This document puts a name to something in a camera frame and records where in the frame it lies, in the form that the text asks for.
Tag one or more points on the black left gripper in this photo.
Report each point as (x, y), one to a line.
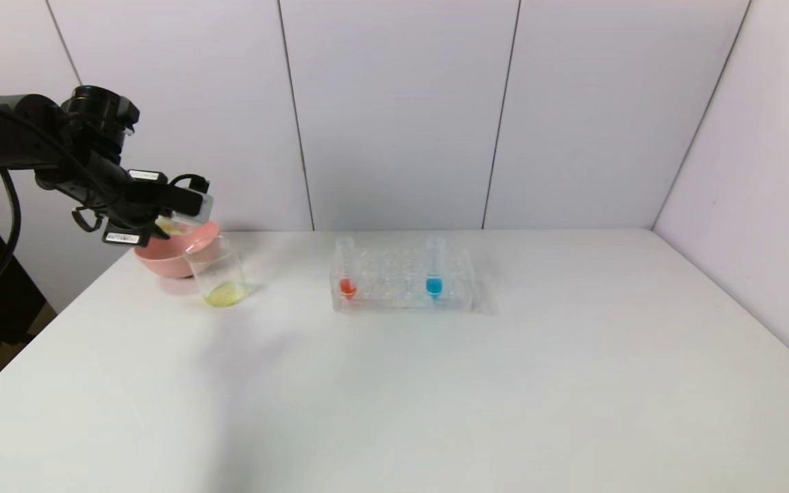
(122, 237)

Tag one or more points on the test tube with yellow pigment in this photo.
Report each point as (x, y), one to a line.
(175, 224)

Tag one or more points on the test tube with blue pigment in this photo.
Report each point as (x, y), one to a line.
(434, 286)

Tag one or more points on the clear glass beaker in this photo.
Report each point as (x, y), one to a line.
(224, 291)

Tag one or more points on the test tube with red pigment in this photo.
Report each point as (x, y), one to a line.
(347, 287)

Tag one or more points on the clear plastic test tube rack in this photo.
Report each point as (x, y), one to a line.
(401, 298)

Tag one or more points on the pink bowl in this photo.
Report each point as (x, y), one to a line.
(161, 263)

